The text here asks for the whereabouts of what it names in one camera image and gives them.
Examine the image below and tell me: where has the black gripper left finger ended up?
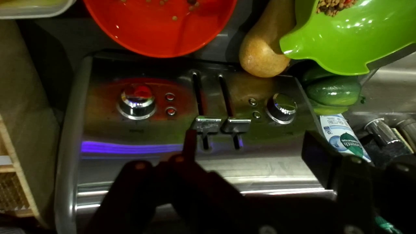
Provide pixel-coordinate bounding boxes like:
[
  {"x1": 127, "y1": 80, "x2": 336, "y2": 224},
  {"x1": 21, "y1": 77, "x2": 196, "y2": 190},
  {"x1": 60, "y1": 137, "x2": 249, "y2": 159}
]
[{"x1": 83, "y1": 128, "x2": 262, "y2": 234}]

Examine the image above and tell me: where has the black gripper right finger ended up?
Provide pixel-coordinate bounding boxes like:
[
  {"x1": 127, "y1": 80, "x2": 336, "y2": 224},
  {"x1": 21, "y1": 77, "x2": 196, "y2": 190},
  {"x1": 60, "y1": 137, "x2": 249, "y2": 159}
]
[{"x1": 301, "y1": 129, "x2": 416, "y2": 234}]

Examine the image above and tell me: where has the silver toaster lever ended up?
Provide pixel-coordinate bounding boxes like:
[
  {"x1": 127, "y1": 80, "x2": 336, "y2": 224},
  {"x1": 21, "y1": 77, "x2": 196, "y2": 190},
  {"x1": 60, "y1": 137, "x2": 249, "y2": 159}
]
[
  {"x1": 190, "y1": 114, "x2": 223, "y2": 136},
  {"x1": 219, "y1": 115, "x2": 253, "y2": 136}
]

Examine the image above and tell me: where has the stainless steel toaster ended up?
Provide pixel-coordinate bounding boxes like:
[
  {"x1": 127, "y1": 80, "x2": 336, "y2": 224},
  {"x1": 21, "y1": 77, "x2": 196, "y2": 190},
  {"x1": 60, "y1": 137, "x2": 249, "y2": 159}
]
[{"x1": 53, "y1": 53, "x2": 340, "y2": 234}]

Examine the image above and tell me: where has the clear dish soap bottle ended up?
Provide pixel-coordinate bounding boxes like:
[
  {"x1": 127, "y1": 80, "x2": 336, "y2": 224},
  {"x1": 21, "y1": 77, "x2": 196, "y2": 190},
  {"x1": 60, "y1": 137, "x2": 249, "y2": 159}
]
[{"x1": 317, "y1": 112, "x2": 374, "y2": 164}]

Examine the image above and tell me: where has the stainless steel sink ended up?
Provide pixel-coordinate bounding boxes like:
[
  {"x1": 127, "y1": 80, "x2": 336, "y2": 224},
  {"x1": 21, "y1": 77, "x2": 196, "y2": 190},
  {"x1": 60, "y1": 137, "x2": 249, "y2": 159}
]
[{"x1": 345, "y1": 50, "x2": 416, "y2": 131}]

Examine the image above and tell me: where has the green mixing bowl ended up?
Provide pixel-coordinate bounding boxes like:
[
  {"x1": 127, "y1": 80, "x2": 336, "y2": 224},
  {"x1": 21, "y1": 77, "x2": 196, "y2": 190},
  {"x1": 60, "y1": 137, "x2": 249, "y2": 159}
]
[{"x1": 278, "y1": 0, "x2": 416, "y2": 77}]

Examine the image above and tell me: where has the wooden crate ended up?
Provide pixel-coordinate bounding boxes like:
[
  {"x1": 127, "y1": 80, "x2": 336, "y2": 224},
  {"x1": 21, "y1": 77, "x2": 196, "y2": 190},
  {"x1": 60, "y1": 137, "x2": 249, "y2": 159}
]
[{"x1": 0, "y1": 18, "x2": 62, "y2": 228}]

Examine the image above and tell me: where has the red plastic bowl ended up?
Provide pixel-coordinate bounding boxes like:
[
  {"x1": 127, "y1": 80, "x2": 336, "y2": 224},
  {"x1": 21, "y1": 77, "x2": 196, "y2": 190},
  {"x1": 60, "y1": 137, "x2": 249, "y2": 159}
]
[{"x1": 83, "y1": 0, "x2": 239, "y2": 59}]

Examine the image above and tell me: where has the brown pear toy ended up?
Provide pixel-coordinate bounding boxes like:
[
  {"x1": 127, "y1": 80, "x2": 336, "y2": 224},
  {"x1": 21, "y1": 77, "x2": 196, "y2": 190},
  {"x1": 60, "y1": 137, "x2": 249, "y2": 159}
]
[{"x1": 237, "y1": 0, "x2": 301, "y2": 79}]

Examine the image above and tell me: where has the clear plastic container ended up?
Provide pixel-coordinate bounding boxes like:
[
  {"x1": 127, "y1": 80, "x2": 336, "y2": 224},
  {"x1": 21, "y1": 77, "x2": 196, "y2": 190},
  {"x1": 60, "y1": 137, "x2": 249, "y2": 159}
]
[{"x1": 0, "y1": 0, "x2": 77, "y2": 20}]

